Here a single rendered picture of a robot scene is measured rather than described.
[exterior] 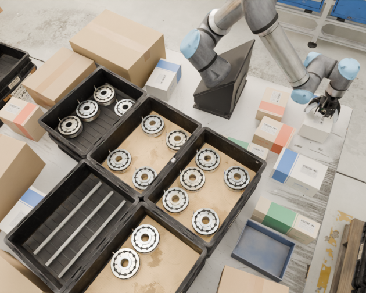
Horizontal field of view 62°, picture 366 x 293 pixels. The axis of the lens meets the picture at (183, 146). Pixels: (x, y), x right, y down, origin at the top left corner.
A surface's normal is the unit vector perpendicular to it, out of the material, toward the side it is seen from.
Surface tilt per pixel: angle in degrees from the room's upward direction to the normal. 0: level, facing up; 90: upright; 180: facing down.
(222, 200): 0
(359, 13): 90
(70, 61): 0
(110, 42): 0
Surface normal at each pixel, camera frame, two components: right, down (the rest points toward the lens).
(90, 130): -0.04, -0.50
